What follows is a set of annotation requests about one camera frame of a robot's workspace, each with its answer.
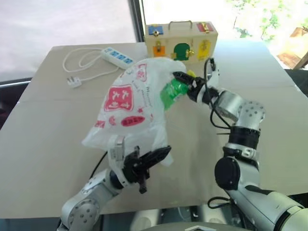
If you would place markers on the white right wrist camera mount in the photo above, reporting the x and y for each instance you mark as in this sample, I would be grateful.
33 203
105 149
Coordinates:
214 77

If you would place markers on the grey rounded robot body shell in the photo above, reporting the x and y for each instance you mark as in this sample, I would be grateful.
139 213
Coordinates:
156 217

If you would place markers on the brown structure outside window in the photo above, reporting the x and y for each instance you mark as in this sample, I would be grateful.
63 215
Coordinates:
294 48

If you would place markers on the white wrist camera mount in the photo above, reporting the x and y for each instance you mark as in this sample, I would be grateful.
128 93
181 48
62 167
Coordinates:
214 77
118 154

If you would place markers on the white red-printed plastic bag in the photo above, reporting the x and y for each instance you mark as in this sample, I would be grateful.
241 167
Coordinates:
120 96

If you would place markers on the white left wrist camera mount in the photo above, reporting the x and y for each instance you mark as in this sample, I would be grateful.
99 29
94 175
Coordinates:
118 154

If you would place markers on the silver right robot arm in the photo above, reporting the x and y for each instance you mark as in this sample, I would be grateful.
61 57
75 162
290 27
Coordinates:
250 113

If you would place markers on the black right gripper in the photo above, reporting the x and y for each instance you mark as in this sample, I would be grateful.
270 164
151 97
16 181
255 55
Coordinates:
195 89

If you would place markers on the green plastic bottle yellow cap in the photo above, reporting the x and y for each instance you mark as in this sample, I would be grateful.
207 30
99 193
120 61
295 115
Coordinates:
173 92

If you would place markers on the dark window frame post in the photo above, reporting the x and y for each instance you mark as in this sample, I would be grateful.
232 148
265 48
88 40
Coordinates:
137 21

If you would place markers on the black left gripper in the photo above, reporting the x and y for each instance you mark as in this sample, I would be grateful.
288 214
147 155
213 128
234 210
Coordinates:
132 168

